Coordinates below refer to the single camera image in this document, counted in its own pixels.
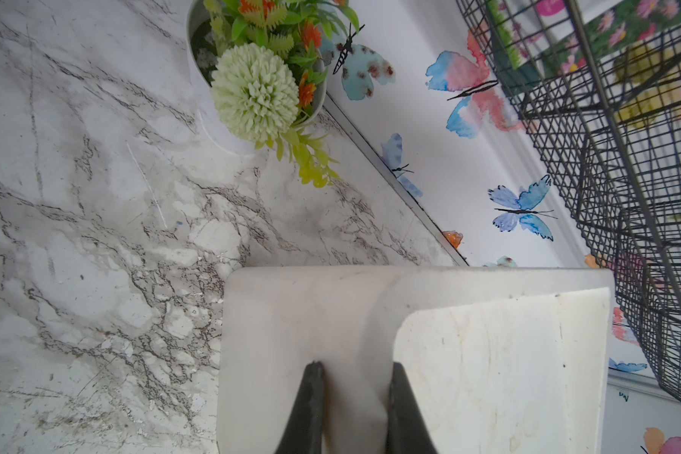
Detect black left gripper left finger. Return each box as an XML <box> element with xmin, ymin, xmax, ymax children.
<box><xmin>275</xmin><ymin>361</ymin><xmax>325</xmax><ymax>454</ymax></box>

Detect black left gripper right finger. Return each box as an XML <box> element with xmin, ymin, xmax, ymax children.
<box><xmin>386</xmin><ymin>362</ymin><xmax>437</xmax><ymax>454</ymax></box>

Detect white drawer cabinet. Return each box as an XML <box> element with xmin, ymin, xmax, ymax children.
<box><xmin>217</xmin><ymin>266</ymin><xmax>615</xmax><ymax>453</ymax></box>

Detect white flower pot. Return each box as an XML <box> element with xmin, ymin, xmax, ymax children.
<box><xmin>187</xmin><ymin>1</ymin><xmax>327</xmax><ymax>156</ymax></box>

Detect artificial green flower plant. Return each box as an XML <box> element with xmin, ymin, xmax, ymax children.
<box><xmin>202</xmin><ymin>0</ymin><xmax>362</xmax><ymax>188</ymax></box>

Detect flower seed packet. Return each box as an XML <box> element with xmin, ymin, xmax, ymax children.
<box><xmin>485</xmin><ymin>0</ymin><xmax>681</xmax><ymax>96</ymax></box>

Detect black wire wall basket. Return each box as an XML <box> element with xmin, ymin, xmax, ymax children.
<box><xmin>458</xmin><ymin>1</ymin><xmax>681</xmax><ymax>402</ymax></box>

